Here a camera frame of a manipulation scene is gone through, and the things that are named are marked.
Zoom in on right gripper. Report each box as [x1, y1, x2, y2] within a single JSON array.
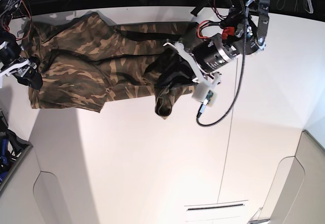
[[1, 57, 43, 90]]

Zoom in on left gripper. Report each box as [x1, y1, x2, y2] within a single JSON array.
[[155, 41, 222, 89]]

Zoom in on camouflage T-shirt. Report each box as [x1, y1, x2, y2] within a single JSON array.
[[22, 12, 197, 118]]

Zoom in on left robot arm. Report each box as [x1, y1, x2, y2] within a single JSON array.
[[156, 0, 270, 88]]

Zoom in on bin with blue items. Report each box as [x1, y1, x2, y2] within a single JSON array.
[[1, 109, 33, 193]]

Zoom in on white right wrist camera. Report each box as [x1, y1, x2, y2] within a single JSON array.
[[0, 75, 3, 89]]

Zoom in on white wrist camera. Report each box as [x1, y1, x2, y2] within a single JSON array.
[[192, 83, 217, 107], [0, 75, 3, 89]]

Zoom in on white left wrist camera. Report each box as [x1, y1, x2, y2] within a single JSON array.
[[192, 83, 217, 107]]

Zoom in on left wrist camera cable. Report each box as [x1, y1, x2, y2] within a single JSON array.
[[195, 56, 246, 127]]

